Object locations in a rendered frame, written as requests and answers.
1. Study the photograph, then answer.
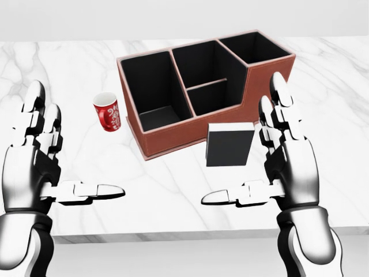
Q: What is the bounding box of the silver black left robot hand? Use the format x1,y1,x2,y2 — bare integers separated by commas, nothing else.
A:
1,80,126,215

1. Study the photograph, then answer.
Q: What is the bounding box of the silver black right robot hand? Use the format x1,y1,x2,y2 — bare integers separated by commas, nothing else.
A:
201,71,321,212

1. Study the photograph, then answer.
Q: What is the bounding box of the red-brown desk caddy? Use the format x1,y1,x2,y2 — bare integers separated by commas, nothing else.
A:
116,29,296,162

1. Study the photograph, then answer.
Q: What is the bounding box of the red patterned mug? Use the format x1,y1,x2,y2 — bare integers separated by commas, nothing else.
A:
92,92,122,133

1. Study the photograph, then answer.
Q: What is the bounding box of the black book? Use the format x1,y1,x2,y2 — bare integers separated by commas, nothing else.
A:
205,122,256,167

